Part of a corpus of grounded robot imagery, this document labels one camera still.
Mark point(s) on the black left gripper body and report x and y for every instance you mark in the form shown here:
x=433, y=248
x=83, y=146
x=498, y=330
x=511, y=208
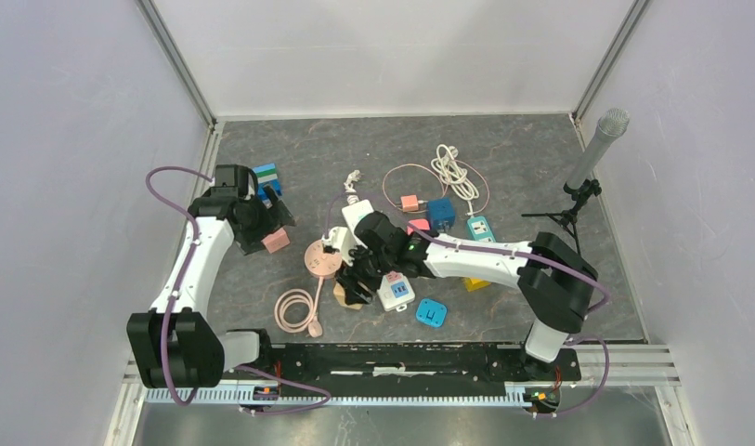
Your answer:
x=260, y=220

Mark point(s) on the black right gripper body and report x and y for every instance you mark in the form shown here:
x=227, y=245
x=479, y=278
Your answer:
x=369, y=268

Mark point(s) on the pink cube socket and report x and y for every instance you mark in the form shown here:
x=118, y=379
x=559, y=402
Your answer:
x=276, y=240

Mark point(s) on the white long power strip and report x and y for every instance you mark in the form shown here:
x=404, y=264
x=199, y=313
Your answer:
x=394, y=292

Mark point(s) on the orange usb charger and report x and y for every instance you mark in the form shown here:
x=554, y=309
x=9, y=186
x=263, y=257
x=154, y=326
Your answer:
x=409, y=203

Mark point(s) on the dark blue cube socket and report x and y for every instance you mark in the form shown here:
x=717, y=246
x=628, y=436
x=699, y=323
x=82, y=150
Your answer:
x=440, y=214

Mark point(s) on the pink round socket base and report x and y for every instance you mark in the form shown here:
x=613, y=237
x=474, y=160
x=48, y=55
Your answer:
x=319, y=263

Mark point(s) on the blue plug adapter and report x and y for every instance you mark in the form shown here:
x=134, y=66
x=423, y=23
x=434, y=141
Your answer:
x=431, y=313

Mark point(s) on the yellow cube socket adapter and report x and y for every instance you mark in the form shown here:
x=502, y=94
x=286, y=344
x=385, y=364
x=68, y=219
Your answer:
x=473, y=284

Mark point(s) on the teal power strip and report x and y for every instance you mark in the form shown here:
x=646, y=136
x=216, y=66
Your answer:
x=480, y=230

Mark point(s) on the pink plug adapter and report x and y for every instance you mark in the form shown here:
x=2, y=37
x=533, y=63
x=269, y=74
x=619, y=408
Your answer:
x=418, y=224

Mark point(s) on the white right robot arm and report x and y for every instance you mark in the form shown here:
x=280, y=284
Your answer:
x=555, y=280

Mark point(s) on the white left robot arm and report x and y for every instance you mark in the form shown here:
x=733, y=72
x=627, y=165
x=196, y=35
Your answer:
x=172, y=343

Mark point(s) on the pink round plug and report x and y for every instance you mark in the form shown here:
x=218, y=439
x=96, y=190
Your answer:
x=315, y=329

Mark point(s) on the blue green striped block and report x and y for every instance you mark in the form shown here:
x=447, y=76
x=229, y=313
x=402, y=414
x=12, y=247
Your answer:
x=267, y=174

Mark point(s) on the black microphone tripod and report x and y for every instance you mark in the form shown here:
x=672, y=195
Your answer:
x=568, y=219

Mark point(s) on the grey microphone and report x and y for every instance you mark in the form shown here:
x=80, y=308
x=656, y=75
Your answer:
x=611, y=126

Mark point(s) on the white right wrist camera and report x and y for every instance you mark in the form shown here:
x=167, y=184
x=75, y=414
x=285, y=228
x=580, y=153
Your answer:
x=340, y=240

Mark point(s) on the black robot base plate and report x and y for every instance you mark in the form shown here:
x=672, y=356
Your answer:
x=469, y=369

